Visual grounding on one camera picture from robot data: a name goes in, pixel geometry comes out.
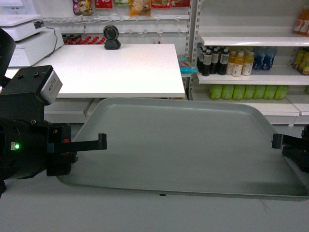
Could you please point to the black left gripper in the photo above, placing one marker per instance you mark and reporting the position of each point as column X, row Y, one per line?
column 23, row 149

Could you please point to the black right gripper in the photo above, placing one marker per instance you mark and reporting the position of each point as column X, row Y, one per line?
column 296, row 149

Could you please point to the grey rectangular serving tray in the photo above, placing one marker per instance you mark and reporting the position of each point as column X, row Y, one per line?
column 187, row 148

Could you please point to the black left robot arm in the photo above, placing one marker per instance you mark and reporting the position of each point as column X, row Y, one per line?
column 20, row 96

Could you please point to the white checkout counter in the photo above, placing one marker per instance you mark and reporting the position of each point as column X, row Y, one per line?
column 134, row 70

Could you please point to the white metal shelf unit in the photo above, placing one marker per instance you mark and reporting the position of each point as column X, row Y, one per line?
column 254, row 52

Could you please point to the black round barcode scanner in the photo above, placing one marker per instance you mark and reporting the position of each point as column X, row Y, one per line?
column 111, row 34

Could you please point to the teal snack package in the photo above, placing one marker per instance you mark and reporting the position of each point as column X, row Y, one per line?
column 185, row 64

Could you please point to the red snack bag hanging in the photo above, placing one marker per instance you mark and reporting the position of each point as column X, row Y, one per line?
column 103, row 4

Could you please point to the yellow snack bag hanging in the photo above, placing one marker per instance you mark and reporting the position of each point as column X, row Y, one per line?
column 140, row 7

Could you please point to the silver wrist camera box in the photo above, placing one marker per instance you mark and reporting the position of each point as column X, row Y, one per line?
column 51, row 89

